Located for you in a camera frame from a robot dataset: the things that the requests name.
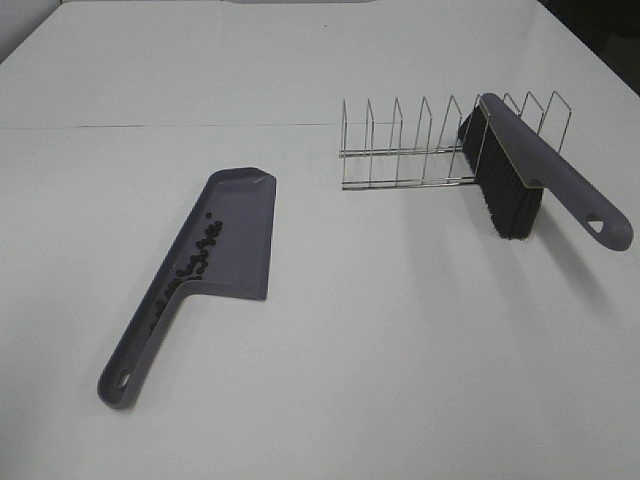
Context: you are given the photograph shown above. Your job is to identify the purple plastic dustpan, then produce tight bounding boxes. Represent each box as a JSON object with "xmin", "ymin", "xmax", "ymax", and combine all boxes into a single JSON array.
[{"xmin": 97, "ymin": 167, "xmax": 277, "ymax": 410}]

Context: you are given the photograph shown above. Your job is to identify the pile of coffee beans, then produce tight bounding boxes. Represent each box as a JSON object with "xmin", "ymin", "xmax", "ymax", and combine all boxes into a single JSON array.
[{"xmin": 149, "ymin": 220, "xmax": 223, "ymax": 333}]

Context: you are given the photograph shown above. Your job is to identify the purple hand brush black bristles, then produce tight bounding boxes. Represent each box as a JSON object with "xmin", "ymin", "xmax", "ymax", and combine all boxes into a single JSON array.
[{"xmin": 458, "ymin": 93, "xmax": 634, "ymax": 251}]

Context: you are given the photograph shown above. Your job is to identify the chrome wire dish rack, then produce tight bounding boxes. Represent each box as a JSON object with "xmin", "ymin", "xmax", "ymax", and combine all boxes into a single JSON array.
[{"xmin": 338, "ymin": 90, "xmax": 572, "ymax": 192}]

